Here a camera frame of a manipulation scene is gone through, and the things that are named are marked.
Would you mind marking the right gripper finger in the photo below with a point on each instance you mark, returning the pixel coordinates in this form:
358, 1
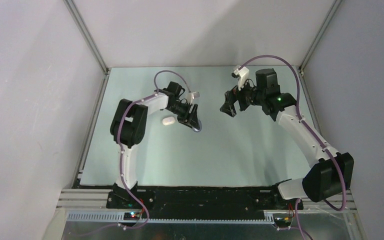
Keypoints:
230, 98
228, 108

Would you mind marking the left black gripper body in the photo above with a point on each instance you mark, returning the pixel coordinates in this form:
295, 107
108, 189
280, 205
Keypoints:
181, 110

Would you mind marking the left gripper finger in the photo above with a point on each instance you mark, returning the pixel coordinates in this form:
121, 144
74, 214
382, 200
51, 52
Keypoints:
186, 122
193, 114

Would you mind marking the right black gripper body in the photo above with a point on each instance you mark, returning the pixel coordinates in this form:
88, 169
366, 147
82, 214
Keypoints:
246, 96

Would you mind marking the white earbud charging case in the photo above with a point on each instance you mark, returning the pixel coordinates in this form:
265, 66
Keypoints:
169, 120

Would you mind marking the blue round disc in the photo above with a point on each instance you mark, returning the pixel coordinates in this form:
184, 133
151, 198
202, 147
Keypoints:
197, 128

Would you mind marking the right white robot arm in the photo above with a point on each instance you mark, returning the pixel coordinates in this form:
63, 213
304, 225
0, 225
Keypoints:
330, 171

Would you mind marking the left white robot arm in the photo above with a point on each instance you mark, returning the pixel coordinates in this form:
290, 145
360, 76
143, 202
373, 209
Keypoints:
128, 126

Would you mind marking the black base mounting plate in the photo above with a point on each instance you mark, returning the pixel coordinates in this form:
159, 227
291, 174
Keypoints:
200, 203

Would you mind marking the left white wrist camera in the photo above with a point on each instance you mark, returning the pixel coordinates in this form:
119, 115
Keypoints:
191, 96

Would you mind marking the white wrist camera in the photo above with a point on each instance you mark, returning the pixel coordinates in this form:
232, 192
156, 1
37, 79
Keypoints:
241, 73
191, 96

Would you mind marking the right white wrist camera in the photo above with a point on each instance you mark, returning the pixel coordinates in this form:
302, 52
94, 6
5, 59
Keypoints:
241, 73

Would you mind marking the right corner aluminium post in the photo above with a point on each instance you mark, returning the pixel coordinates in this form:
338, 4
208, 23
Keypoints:
336, 4

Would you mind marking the corner aluminium post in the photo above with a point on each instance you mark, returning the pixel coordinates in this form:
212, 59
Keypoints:
336, 4
86, 34

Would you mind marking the left corner aluminium post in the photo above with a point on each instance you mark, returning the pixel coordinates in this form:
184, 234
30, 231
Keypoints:
86, 34

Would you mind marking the aluminium frame rail front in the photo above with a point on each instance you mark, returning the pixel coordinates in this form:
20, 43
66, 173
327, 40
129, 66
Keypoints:
90, 204

